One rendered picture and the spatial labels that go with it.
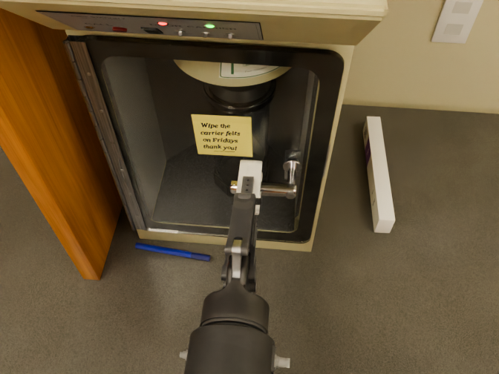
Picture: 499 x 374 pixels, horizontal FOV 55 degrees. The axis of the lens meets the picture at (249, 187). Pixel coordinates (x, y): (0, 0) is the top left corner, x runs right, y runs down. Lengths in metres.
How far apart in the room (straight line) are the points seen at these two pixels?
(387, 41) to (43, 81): 0.70
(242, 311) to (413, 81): 0.78
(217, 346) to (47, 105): 0.37
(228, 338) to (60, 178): 0.34
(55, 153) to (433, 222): 0.68
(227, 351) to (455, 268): 0.55
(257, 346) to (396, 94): 0.81
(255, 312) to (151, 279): 0.38
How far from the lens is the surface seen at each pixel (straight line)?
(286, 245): 0.87
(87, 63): 0.60
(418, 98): 1.20
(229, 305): 0.52
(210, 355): 0.49
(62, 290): 0.91
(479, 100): 1.24
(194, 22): 0.44
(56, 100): 0.69
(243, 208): 0.56
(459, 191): 1.05
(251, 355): 0.50
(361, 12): 0.39
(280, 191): 0.63
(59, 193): 0.71
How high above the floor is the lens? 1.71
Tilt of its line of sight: 53 degrees down
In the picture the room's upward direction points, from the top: straight up
